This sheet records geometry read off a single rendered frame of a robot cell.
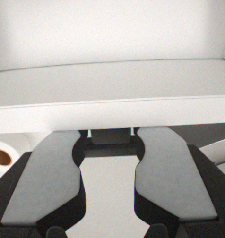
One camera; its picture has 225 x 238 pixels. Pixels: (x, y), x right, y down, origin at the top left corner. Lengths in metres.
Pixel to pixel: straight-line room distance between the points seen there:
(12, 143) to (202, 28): 0.30
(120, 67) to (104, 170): 1.32
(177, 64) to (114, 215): 1.85
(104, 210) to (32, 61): 1.76
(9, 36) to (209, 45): 0.19
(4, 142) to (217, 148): 0.37
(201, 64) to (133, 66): 0.06
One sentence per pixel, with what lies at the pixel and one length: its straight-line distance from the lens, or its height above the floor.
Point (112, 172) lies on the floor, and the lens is 1.47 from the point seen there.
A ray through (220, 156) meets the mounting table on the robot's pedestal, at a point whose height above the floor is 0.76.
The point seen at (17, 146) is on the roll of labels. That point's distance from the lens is 0.32.
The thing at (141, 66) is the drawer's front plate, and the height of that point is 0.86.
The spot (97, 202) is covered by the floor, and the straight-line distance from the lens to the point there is 1.77.
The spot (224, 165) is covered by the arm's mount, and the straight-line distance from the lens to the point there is 0.41.
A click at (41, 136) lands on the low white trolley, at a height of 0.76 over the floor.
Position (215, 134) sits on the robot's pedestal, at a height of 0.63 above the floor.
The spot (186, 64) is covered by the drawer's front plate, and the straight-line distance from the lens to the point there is 0.17.
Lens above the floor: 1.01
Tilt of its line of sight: 60 degrees down
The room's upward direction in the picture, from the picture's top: 179 degrees clockwise
